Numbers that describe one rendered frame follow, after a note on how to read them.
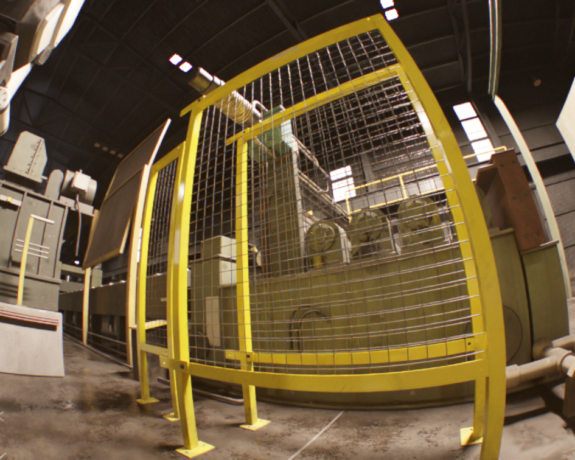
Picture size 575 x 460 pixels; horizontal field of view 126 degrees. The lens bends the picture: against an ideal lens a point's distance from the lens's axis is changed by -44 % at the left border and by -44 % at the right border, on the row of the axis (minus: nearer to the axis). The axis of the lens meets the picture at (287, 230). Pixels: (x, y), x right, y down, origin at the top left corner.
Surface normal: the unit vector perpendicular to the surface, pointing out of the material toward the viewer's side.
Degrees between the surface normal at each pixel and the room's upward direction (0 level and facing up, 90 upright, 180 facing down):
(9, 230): 90
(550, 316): 90
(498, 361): 90
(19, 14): 123
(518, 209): 90
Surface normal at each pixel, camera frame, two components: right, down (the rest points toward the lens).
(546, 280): -0.53, -0.25
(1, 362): 0.85, -0.22
